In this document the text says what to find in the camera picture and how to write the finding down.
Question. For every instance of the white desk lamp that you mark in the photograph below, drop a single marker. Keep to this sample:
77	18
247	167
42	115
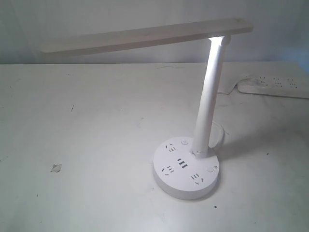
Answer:
185	168

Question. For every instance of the white power strip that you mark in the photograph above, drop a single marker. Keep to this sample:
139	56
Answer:
289	87

